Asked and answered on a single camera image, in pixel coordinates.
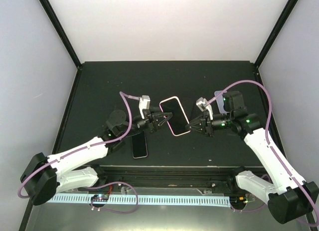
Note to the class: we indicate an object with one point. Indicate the right controller circuit board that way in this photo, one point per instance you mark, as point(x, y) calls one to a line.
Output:
point(242, 199)

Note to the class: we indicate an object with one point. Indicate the black right frame post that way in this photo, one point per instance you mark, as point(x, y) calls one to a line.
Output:
point(284, 15)

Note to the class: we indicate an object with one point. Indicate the pink phone case with phone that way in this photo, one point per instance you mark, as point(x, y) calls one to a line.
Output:
point(179, 122)

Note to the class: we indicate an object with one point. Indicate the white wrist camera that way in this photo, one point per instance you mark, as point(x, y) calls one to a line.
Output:
point(203, 105)
point(144, 104)

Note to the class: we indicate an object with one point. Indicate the purple phone case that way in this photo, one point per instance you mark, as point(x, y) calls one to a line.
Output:
point(220, 102)

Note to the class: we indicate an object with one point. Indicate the black smartphone from purple case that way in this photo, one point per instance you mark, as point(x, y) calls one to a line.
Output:
point(195, 112)

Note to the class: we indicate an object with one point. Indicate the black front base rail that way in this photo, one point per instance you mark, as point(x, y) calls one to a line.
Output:
point(169, 176)

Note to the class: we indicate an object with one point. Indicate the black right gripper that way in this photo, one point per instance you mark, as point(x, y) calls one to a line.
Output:
point(207, 124)

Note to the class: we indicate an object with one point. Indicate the white slotted cable duct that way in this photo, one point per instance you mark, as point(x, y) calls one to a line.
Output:
point(155, 200)

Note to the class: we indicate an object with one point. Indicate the black smartphone on table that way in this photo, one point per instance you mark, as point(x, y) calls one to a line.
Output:
point(139, 146)

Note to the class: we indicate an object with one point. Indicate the black frame post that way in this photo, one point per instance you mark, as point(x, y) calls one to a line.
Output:
point(60, 31)
point(284, 15)

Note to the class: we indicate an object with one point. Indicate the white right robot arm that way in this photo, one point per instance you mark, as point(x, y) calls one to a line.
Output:
point(288, 195)

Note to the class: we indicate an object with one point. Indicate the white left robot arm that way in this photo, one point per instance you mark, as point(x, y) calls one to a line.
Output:
point(46, 176)

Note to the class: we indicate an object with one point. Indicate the controller circuit board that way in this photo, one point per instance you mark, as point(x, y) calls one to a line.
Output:
point(99, 198)
point(242, 199)

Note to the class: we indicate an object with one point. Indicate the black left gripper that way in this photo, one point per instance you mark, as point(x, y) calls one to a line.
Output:
point(152, 123)

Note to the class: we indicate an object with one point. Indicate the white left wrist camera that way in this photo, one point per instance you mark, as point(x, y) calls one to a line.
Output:
point(144, 104)

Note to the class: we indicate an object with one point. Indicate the black left frame post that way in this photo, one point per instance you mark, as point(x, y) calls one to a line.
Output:
point(60, 31)

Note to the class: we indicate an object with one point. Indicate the left controller circuit board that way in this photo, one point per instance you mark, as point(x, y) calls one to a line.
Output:
point(99, 198)

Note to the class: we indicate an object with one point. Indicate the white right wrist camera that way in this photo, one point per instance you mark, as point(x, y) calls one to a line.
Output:
point(203, 105)

